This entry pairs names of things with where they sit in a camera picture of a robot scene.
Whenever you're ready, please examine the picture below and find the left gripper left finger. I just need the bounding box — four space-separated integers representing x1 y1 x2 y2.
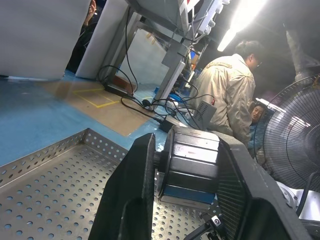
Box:
88 133 156 240

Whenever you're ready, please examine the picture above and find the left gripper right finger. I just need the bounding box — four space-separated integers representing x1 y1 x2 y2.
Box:
211 131 312 240

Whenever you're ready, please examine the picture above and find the metal roller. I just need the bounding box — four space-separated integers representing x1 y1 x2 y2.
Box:
152 125 221 210

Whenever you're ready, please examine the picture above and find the perforated steel tray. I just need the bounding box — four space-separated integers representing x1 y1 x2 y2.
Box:
0 127 223 240

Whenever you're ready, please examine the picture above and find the cardboard sheet with yellow tape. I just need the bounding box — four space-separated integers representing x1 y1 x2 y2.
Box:
36 81 153 137

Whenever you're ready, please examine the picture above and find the black floor fan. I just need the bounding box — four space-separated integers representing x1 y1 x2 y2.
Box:
253 73 320 193

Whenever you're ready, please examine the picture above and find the black power brick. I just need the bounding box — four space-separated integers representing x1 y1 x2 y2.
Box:
157 117 186 133

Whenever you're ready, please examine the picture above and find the person in blue clothes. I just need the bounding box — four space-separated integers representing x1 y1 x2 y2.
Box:
246 98 271 156

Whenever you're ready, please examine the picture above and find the black power adapter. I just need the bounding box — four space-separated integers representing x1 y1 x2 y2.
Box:
103 82 135 97

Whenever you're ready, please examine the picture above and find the grey perforated power supply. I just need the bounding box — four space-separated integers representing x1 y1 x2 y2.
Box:
188 99 218 130

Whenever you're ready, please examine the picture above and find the orange brown box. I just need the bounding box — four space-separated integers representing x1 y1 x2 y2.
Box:
113 76 135 92

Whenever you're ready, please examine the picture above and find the person in beige jacket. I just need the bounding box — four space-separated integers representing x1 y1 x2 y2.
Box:
193 39 266 148

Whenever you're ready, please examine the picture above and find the white upright panel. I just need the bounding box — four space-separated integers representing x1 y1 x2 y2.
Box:
74 0 131 81

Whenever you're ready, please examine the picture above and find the person in dark clothes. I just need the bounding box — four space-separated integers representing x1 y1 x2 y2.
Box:
65 0 101 75

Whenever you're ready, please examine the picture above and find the fluorescent tube light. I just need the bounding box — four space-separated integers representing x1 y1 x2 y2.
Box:
229 0 268 33
216 29 237 52

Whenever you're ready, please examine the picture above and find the white foam board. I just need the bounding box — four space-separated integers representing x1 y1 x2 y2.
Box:
0 0 93 81

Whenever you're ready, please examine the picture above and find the white power strip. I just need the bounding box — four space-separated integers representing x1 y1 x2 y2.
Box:
192 0 232 35

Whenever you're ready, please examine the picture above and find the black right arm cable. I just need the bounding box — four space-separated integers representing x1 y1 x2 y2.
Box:
296 171 320 218

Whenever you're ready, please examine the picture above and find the black cable with plug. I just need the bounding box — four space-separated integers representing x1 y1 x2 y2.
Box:
120 96 171 122

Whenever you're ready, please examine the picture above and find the looped black cable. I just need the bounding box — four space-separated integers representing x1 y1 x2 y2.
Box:
96 65 139 97

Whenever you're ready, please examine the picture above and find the grey metal frame stand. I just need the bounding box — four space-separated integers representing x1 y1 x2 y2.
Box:
107 0 226 111

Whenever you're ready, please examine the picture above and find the silver flexible duct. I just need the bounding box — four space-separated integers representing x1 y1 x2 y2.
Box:
283 22 320 81

